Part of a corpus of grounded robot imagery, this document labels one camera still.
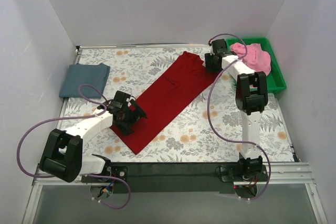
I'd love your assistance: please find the folded blue-grey t-shirt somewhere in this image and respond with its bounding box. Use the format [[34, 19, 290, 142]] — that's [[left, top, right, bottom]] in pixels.
[[59, 63, 110, 99]]

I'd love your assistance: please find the purple cable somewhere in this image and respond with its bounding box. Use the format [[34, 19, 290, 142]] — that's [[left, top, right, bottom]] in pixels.
[[206, 33, 271, 202], [17, 84, 132, 209]]

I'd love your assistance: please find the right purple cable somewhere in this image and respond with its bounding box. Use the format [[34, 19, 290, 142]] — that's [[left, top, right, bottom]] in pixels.
[[206, 33, 271, 202]]

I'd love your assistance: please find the aluminium frame rail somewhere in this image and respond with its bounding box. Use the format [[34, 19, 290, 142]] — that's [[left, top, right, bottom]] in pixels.
[[24, 163, 328, 223]]

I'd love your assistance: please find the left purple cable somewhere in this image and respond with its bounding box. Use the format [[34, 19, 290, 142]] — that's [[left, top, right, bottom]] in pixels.
[[17, 84, 132, 209]]

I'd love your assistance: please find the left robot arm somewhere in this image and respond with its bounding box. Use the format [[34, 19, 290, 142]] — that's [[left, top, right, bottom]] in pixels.
[[39, 91, 147, 182]]

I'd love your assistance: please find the green plastic bin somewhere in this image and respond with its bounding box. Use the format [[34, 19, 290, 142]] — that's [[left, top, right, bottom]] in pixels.
[[226, 36, 287, 94]]

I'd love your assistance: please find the red t-shirt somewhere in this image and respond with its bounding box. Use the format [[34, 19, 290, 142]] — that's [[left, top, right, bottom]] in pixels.
[[111, 51, 216, 154]]

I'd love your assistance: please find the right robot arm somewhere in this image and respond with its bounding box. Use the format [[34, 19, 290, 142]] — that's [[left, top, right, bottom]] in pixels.
[[205, 39, 268, 182]]

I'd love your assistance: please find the pink t-shirt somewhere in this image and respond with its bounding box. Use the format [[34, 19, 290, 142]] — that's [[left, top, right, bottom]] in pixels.
[[230, 42, 271, 76]]

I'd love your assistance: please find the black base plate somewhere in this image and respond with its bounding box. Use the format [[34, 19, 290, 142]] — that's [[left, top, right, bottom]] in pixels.
[[80, 163, 271, 195]]

